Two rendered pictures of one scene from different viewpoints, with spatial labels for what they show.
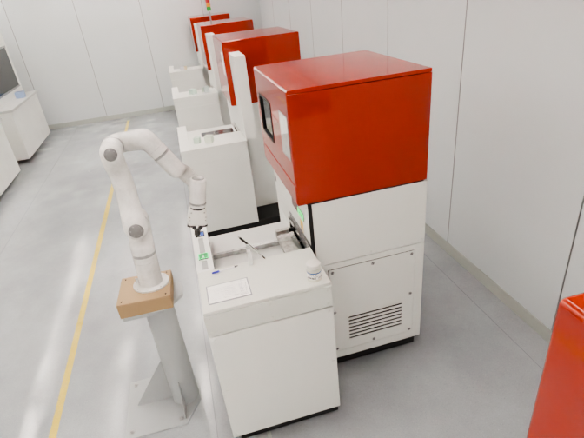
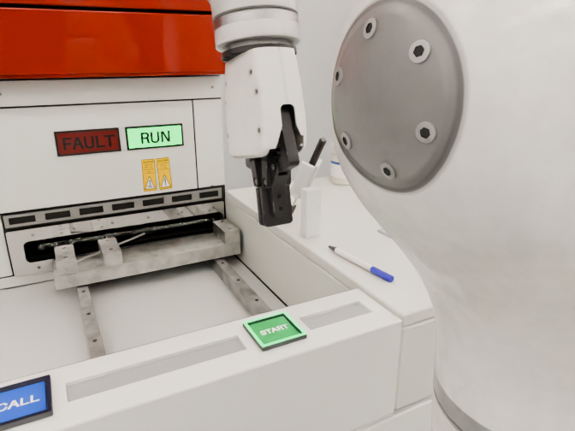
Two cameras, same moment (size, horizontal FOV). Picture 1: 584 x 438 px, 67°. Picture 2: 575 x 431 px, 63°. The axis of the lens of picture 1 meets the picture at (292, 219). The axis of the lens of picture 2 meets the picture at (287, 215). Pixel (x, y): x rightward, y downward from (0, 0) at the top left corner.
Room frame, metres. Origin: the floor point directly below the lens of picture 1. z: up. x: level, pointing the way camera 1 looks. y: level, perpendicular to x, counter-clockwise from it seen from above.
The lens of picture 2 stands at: (2.19, 0.97, 1.27)
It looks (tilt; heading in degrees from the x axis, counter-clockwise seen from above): 19 degrees down; 255
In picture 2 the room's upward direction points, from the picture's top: straight up
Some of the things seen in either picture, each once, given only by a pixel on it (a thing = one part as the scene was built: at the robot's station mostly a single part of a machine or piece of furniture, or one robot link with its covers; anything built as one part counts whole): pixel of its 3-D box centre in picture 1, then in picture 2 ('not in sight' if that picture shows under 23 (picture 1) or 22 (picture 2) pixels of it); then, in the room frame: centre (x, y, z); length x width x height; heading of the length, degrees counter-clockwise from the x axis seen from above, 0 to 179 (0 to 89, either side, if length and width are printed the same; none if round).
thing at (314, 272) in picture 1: (314, 270); (345, 162); (1.75, -0.08, 1.01); 0.07 x 0.07 x 0.10
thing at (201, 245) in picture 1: (203, 255); (170, 418); (2.20, 0.54, 0.89); 0.55 x 0.09 x 0.14; 12
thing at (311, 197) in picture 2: (252, 252); (305, 196); (1.95, 0.23, 1.03); 0.06 x 0.04 x 0.13; 102
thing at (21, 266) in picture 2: (299, 238); (127, 234); (2.27, -0.03, 0.89); 0.44 x 0.02 x 0.10; 12
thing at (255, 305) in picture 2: not in sight; (247, 296); (2.05, 0.20, 0.84); 0.50 x 0.02 x 0.03; 102
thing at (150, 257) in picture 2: (288, 248); (151, 257); (2.22, 0.04, 0.87); 0.36 x 0.08 x 0.03; 12
